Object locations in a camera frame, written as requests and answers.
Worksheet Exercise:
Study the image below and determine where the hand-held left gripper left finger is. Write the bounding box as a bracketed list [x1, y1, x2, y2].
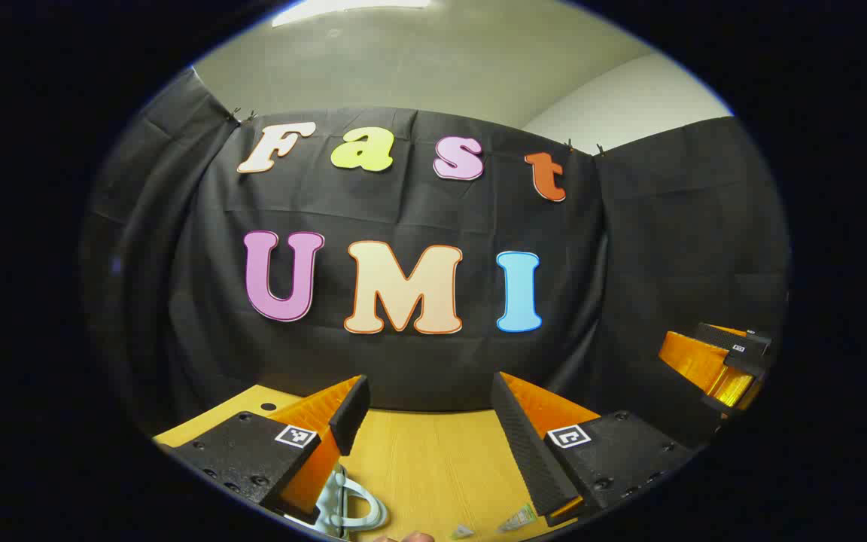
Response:
[155, 374, 371, 524]

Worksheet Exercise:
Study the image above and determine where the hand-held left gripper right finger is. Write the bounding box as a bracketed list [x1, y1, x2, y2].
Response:
[490, 371, 698, 528]

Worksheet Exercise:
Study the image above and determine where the light blue suitcase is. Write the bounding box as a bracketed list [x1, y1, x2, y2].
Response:
[287, 463, 391, 540]

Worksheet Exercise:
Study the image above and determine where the black backdrop cloth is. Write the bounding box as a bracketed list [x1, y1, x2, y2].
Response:
[80, 68, 792, 452]

